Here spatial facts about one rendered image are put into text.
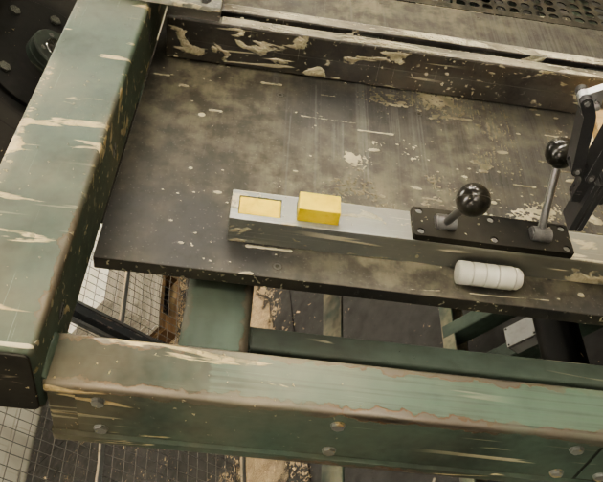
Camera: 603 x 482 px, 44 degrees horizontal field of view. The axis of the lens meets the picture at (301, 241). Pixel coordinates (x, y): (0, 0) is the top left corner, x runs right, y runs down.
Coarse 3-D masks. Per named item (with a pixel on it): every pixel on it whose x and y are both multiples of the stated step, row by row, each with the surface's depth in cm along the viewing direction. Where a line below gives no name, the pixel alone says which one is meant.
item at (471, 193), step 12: (468, 192) 78; (480, 192) 78; (456, 204) 80; (468, 204) 78; (480, 204) 78; (444, 216) 89; (456, 216) 85; (468, 216) 80; (444, 228) 89; (456, 228) 89
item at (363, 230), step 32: (256, 192) 90; (256, 224) 87; (288, 224) 87; (320, 224) 88; (352, 224) 89; (384, 224) 90; (384, 256) 91; (416, 256) 91; (448, 256) 91; (480, 256) 90; (512, 256) 90; (544, 256) 90; (576, 256) 91
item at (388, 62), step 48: (144, 0) 104; (192, 0) 105; (192, 48) 112; (240, 48) 112; (288, 48) 112; (336, 48) 111; (384, 48) 111; (432, 48) 113; (480, 48) 115; (528, 48) 117; (480, 96) 117; (528, 96) 117
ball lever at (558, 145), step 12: (552, 144) 87; (564, 144) 86; (552, 156) 86; (564, 156) 86; (552, 168) 88; (552, 180) 88; (552, 192) 89; (540, 216) 90; (528, 228) 91; (540, 228) 90; (540, 240) 90
